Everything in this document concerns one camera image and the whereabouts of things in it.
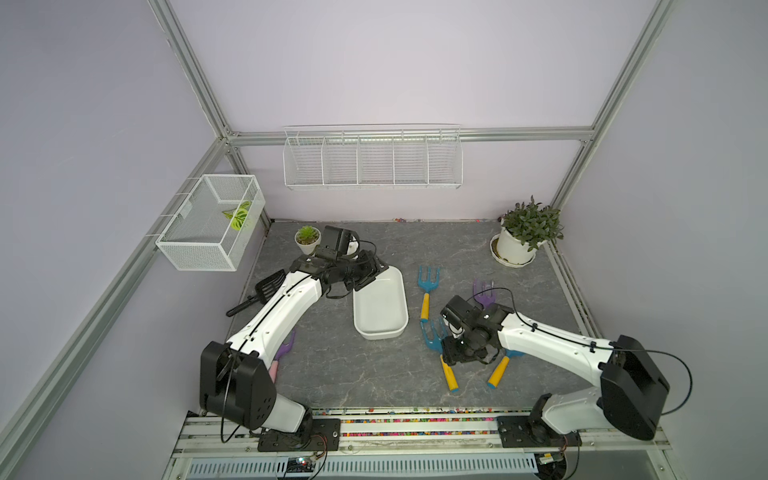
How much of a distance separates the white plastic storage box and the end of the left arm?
108 mm

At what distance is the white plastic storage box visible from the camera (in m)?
0.89

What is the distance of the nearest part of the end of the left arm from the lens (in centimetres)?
58
